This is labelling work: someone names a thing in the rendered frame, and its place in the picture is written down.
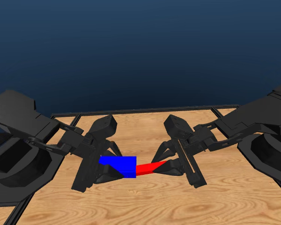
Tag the blue hollow socket block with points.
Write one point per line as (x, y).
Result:
(127, 164)

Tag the thin red peg bar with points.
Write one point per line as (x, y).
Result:
(145, 168)

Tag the black table frame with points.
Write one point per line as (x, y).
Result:
(154, 110)

